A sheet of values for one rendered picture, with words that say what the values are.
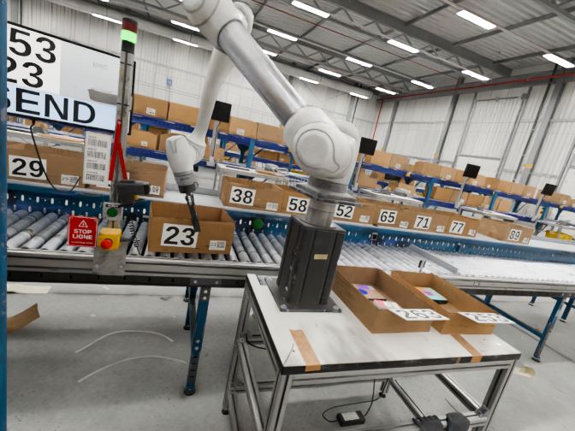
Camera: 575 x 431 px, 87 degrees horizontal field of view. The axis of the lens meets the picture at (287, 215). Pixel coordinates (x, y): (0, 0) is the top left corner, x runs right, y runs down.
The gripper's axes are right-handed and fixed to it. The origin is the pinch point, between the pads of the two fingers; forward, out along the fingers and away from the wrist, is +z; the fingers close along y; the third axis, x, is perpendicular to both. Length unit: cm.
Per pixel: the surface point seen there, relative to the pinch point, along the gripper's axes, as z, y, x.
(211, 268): 20.0, 10.0, 2.5
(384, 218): 45, -50, 140
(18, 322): 53, -52, -113
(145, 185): -25.0, 15.8, -14.5
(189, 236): 4.8, 0.8, -4.2
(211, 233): 6.1, -0.5, 6.3
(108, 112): -54, -1, -23
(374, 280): 40, 28, 79
